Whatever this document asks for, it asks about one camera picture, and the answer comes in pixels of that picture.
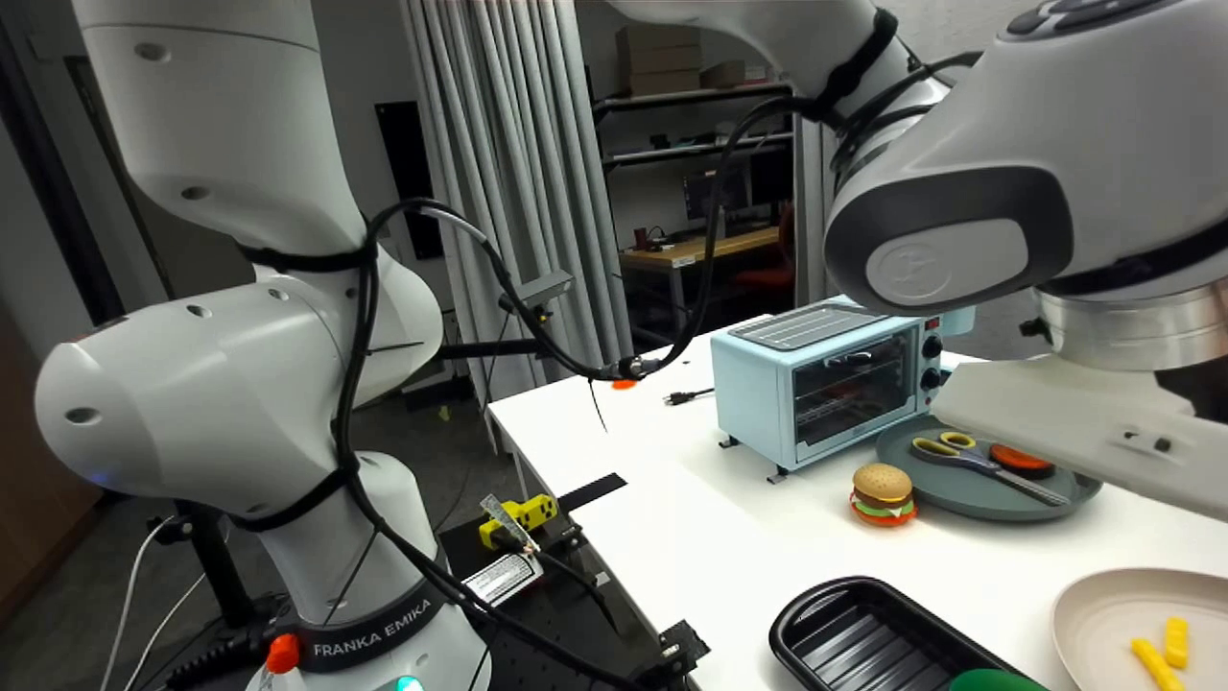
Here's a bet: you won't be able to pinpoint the cardboard box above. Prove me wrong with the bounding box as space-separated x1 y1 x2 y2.
619 22 708 96

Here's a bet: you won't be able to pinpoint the dark metal shelf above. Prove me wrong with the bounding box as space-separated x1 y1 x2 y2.
591 79 799 247

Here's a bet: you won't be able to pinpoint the yellow toy fry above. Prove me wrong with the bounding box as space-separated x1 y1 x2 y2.
1159 615 1197 673
1128 632 1191 691

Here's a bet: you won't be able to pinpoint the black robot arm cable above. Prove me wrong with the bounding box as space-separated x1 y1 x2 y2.
240 92 823 682

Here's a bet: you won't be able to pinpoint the beige round plate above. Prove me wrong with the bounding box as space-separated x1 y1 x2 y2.
1050 564 1228 691

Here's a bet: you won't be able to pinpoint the silver label plate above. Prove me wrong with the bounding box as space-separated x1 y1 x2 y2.
451 550 547 615

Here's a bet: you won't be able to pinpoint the grey curtain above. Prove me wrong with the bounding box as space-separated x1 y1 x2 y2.
396 0 632 376

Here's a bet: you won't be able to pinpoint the wooden background table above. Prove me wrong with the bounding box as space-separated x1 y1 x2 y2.
619 224 786 339

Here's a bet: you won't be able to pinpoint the red toy slice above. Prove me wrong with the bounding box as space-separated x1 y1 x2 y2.
990 441 1058 480

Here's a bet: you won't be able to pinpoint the white bottle orange cap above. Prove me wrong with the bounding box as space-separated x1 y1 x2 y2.
244 628 313 691

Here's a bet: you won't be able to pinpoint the green plastic cup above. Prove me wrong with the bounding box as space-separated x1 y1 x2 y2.
942 665 1049 691

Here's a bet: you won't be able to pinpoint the yellow handled scissors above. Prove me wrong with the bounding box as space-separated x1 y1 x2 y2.
910 431 1072 512

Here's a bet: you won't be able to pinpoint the yellow clamp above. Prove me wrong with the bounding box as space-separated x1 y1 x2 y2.
477 491 565 542

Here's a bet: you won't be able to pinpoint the white floor cable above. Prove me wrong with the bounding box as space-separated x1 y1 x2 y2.
97 513 207 691

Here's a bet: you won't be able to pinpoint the black ridged tray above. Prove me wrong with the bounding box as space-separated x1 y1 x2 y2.
767 572 1028 691

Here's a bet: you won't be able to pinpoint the light blue toaster oven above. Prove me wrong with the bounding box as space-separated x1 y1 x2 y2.
707 295 960 480

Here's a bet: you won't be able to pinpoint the toy burger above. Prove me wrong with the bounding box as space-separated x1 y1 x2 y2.
848 462 922 528

